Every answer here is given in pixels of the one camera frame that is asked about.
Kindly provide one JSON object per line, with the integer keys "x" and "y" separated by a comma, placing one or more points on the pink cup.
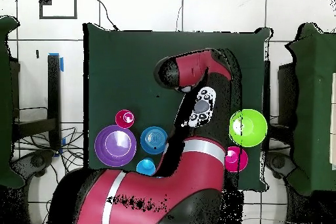
{"x": 124, "y": 119}

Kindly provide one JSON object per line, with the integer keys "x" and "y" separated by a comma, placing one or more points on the black metal stand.
{"x": 53, "y": 90}

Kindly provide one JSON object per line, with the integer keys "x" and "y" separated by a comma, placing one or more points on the purple bowl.
{"x": 115, "y": 145}

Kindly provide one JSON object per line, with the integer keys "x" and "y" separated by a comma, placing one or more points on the blue tape strip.
{"x": 62, "y": 64}

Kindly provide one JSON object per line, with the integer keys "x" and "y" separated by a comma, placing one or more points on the green clothed side table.
{"x": 5, "y": 103}
{"x": 315, "y": 103}

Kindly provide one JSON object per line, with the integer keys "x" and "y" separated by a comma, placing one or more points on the blue bowl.
{"x": 154, "y": 140}

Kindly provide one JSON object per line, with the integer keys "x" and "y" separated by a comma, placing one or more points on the blue cup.
{"x": 145, "y": 167}

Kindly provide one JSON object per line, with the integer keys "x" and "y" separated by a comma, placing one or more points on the grey chair base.
{"x": 36, "y": 161}
{"x": 278, "y": 162}

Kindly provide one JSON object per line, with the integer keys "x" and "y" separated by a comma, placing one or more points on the large green bowl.
{"x": 252, "y": 129}

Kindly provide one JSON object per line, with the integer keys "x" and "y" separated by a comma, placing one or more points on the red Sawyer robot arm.
{"x": 170, "y": 195}

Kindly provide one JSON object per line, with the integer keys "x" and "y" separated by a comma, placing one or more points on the dark green tablecloth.
{"x": 118, "y": 63}

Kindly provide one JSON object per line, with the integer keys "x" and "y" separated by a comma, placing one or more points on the pink bowl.
{"x": 242, "y": 159}

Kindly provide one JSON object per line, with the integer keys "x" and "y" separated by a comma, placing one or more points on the small black floor object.
{"x": 37, "y": 53}

